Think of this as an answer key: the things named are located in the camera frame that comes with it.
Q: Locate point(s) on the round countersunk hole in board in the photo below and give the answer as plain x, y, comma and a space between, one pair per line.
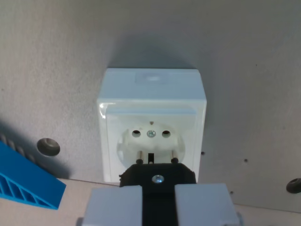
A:
48, 147

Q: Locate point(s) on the blue ribbed plastic wedge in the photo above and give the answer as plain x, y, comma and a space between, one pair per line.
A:
21, 179

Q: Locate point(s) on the black two-pin plug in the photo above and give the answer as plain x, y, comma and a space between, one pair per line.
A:
158, 188

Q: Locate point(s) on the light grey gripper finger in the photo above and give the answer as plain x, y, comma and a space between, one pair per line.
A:
114, 207
203, 204

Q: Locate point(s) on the black knob right edge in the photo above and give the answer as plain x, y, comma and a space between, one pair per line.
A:
294, 186

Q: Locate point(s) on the white wall socket box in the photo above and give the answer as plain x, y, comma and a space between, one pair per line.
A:
150, 103

